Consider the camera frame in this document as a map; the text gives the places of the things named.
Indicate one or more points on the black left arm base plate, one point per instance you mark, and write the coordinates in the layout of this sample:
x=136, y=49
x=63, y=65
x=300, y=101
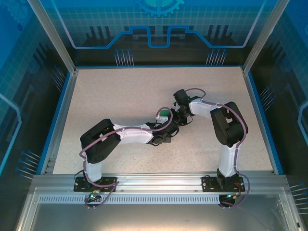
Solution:
x=79, y=186

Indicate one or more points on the aluminium frame post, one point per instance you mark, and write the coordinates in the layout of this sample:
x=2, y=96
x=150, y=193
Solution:
x=55, y=36
x=261, y=36

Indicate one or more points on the aluminium mounting beam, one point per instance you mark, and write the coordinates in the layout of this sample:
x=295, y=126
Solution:
x=156, y=180

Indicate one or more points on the blue circuit print wide panel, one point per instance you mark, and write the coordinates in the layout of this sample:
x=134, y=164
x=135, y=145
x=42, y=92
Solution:
x=96, y=14

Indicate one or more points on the grey metal sheet tray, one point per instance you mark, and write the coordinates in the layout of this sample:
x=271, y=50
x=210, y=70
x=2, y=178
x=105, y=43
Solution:
x=156, y=216

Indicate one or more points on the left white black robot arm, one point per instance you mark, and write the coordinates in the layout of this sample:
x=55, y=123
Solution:
x=101, y=144

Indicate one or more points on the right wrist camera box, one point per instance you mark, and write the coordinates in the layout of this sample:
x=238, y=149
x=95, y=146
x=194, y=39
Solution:
x=175, y=104

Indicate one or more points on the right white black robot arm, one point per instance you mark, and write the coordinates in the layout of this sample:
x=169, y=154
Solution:
x=228, y=125

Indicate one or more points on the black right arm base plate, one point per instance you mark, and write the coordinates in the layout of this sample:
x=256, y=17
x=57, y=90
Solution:
x=207, y=184

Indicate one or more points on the aluminium side rail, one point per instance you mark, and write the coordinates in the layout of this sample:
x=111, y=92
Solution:
x=62, y=120

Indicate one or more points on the blue circuit print side panel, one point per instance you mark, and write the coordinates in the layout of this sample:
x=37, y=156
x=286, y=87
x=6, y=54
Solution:
x=288, y=72
x=19, y=72

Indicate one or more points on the green paper sheet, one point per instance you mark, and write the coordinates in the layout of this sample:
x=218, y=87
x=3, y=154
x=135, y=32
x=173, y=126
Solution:
x=164, y=113

